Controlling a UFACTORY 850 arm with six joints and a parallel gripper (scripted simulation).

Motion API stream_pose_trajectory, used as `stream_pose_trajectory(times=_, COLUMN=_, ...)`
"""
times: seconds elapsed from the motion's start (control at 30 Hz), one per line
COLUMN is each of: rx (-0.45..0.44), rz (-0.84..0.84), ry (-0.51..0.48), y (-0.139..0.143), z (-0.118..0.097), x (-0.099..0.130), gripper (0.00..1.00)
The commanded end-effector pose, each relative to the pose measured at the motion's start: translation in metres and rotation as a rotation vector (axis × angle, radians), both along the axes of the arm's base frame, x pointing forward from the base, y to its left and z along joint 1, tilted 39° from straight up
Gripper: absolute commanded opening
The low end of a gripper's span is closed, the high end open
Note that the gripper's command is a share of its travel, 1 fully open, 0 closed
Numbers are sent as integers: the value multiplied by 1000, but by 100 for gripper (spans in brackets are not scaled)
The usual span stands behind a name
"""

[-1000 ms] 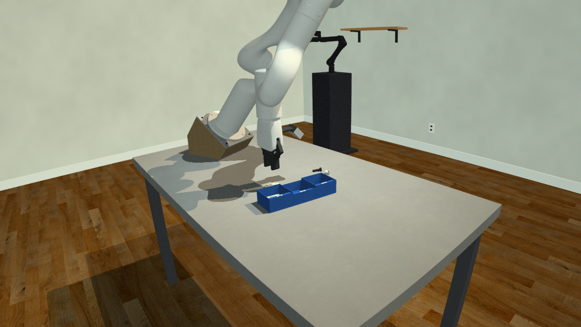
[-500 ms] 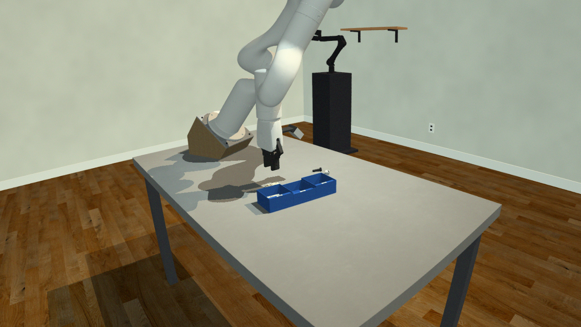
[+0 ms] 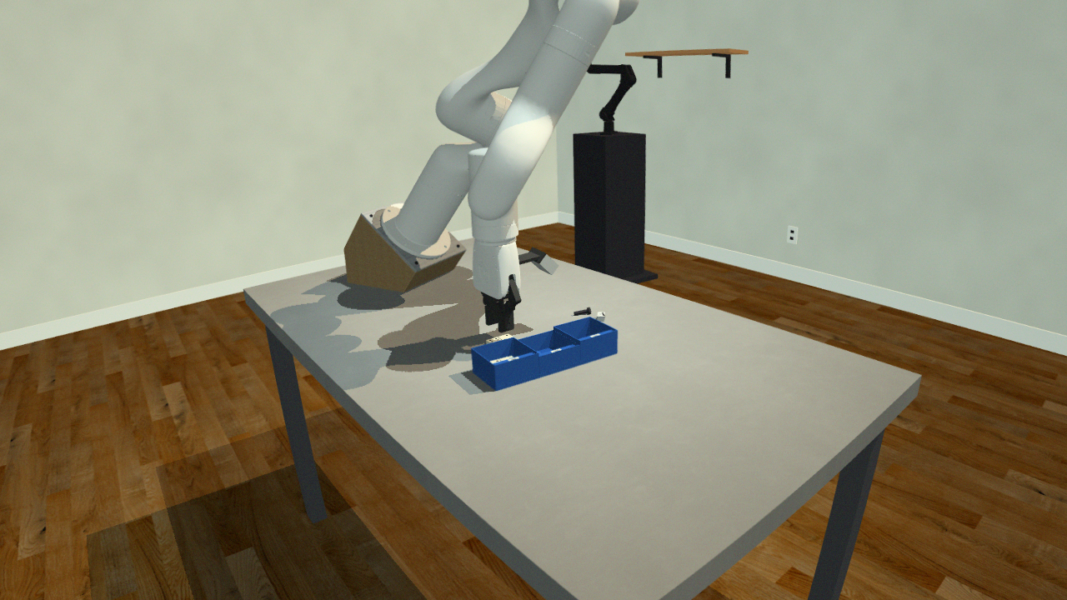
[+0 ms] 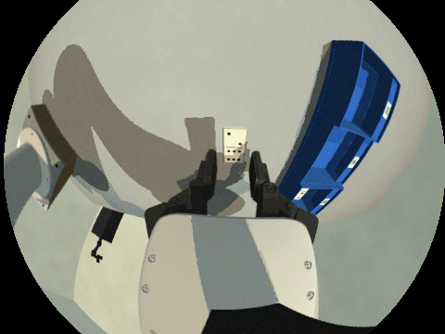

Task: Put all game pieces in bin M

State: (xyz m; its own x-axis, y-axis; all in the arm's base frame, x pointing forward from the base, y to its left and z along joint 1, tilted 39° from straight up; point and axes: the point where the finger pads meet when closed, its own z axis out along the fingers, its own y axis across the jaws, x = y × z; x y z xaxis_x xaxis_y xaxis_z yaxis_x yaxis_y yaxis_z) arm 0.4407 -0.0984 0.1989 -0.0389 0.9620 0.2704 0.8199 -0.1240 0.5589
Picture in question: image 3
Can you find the blue rack of bins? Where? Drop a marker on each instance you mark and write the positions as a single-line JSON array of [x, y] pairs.
[[567, 346]]

